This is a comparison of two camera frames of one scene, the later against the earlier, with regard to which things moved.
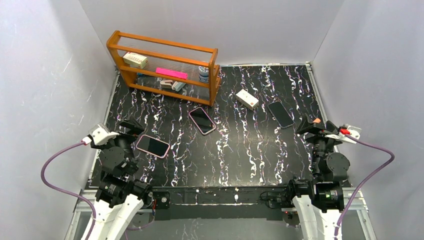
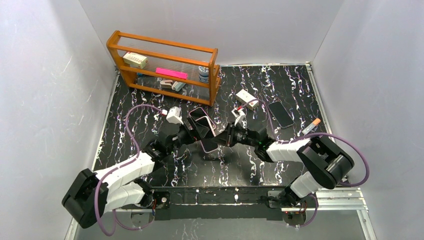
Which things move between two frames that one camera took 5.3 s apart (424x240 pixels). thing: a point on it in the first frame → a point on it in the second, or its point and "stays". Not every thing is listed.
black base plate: [225, 202] stays
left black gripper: [125, 133] → [191, 133]
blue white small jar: [204, 74] stays
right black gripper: [315, 132] → [230, 138]
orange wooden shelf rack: [179, 71] stays
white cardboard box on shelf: [135, 60] stays
